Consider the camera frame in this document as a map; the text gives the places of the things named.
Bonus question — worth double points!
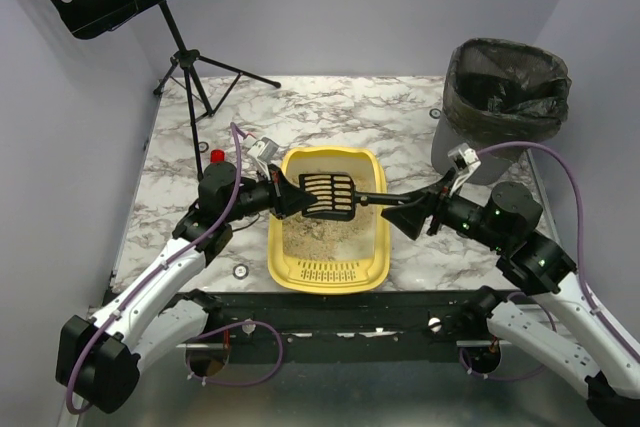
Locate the black slotted litter scoop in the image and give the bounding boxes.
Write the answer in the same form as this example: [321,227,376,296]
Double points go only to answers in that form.
[298,172,390,222]

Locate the yellow plastic litter box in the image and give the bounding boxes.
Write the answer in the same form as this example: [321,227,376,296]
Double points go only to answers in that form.
[267,146,391,295]

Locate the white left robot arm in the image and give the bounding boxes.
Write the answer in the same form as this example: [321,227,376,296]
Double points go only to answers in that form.
[55,161,317,415]

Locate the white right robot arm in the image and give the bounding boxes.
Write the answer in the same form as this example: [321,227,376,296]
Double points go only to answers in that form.
[381,179,639,426]

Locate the beige cat litter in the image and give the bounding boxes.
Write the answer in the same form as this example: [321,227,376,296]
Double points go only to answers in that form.
[282,173,377,261]

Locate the red cylinder tool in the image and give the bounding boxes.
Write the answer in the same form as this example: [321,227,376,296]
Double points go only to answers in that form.
[210,149,226,163]

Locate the grey ribbed trash can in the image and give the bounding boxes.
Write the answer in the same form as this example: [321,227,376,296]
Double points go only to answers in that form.
[430,110,527,186]

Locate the round marker front left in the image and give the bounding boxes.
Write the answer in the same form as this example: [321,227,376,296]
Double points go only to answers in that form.
[233,264,249,280]

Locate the black trash bag liner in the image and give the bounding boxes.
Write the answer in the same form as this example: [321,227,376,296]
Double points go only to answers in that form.
[443,38,572,147]

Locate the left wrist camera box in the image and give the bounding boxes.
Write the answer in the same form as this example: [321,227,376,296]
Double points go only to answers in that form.
[243,135,280,176]

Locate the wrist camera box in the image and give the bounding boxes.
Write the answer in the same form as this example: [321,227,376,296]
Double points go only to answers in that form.
[447,143,481,183]
[243,135,280,176]

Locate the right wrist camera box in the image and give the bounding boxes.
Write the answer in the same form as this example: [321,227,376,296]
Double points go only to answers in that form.
[447,143,481,183]

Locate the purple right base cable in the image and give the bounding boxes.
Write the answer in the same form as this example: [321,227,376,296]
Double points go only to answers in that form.
[458,296,559,382]

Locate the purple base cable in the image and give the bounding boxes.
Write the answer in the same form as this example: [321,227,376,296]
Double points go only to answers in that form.
[187,319,286,388]
[458,296,559,382]

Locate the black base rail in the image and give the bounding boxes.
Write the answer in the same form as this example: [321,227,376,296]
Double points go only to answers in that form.
[174,290,492,364]

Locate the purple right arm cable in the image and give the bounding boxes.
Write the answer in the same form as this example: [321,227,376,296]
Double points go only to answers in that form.
[474,140,640,363]

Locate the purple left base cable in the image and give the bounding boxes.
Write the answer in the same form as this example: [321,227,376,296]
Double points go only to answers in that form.
[187,319,286,388]

